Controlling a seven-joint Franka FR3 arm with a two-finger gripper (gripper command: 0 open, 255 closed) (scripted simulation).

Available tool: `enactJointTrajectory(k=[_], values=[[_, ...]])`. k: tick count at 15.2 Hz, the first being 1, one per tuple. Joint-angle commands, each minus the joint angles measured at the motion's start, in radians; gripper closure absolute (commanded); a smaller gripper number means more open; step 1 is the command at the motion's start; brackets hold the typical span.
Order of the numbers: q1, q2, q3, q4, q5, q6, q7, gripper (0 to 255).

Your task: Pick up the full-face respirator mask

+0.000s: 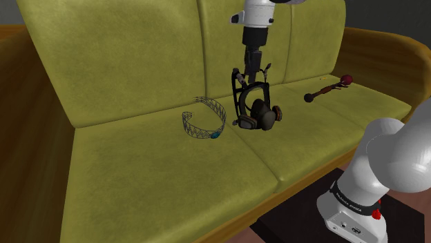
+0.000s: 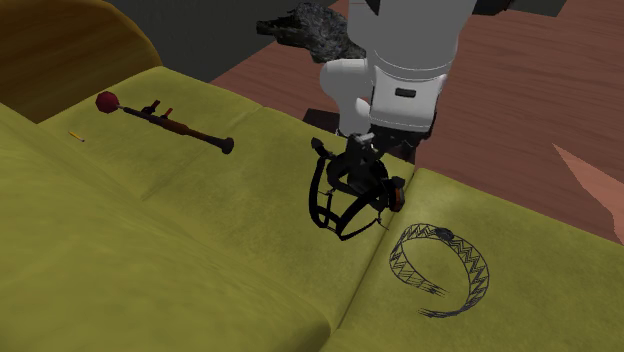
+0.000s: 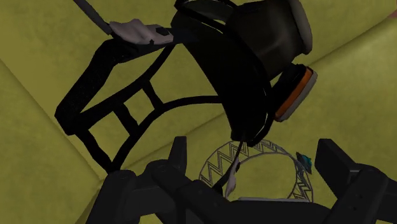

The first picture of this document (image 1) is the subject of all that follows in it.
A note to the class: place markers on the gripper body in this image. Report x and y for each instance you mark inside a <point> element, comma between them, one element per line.
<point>255,37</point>

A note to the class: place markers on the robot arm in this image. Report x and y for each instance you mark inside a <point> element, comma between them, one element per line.
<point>387,151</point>

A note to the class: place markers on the black respirator face mask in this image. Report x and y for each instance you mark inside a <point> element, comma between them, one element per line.
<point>261,116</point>

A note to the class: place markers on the dark wand with red knob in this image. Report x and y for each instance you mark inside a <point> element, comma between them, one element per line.
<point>346,79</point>

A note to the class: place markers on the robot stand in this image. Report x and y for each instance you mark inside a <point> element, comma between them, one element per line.
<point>296,215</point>

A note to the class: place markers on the olive green sofa wooden frame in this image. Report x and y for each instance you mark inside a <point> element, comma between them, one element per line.
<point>151,175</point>

